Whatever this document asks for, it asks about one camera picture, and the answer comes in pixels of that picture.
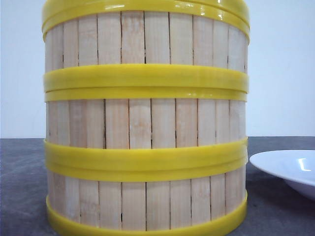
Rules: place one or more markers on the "bamboo steamer basket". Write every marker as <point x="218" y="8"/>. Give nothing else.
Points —
<point x="145" y="54"/>
<point x="138" y="135"/>
<point x="145" y="195"/>

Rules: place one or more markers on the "bamboo steamer lid yellow rim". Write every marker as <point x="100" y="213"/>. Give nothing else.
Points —
<point x="237" y="8"/>

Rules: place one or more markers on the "white plate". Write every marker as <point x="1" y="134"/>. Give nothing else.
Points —
<point x="295" y="167"/>

